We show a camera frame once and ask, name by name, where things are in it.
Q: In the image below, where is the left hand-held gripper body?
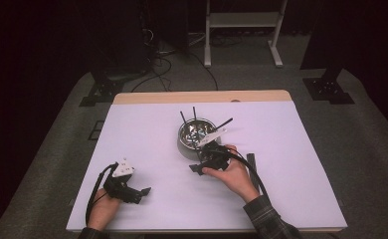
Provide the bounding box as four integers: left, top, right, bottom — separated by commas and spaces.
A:
102, 157, 143, 204

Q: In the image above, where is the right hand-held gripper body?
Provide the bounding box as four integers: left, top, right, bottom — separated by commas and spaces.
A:
195, 128, 232, 170

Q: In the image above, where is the shiny metal bowl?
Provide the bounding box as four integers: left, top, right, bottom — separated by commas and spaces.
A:
177, 118, 219, 152

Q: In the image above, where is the person's right hand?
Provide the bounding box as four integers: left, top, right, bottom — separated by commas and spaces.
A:
201, 144, 261, 204

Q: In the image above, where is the person's left hand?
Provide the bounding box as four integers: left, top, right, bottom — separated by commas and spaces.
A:
88, 191, 122, 232

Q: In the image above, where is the white table cover sheet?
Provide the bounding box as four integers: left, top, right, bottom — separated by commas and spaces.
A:
66, 101, 348, 232

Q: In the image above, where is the black stand base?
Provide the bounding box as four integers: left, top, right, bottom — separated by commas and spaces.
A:
79, 71, 125, 108
301, 66, 355, 106

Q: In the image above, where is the white metal stand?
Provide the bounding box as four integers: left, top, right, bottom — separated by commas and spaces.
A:
203, 0, 289, 69

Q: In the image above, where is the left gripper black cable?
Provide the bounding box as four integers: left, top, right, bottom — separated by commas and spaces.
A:
86, 161, 120, 229

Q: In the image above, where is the black floor frame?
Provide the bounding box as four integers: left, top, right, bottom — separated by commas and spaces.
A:
88, 119, 105, 141

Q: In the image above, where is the black floor cable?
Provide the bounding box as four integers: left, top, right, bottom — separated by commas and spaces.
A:
187, 51, 220, 92
130, 55, 174, 94

